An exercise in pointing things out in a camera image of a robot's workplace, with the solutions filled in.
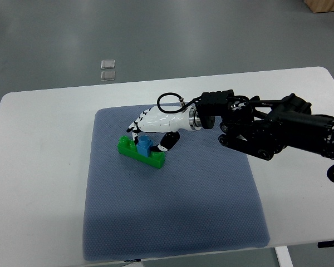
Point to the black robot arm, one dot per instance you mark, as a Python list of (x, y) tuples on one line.
[(263, 128)]

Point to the wooden box corner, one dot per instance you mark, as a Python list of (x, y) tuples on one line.
[(320, 6)]

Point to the upper metal floor plate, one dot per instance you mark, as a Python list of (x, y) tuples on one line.
[(107, 64)]

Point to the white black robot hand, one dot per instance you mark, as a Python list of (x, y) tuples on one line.
[(155, 121)]

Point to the blue grey foam mat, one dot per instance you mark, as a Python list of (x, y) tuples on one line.
[(203, 199)]

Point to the small blue block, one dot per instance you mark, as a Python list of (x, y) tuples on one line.
[(143, 146)]

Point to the long green block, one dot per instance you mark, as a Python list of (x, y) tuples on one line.
[(128, 148)]

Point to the black table control panel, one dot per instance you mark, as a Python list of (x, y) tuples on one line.
[(326, 244)]

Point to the white table leg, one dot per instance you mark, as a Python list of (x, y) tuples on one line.
[(283, 256)]

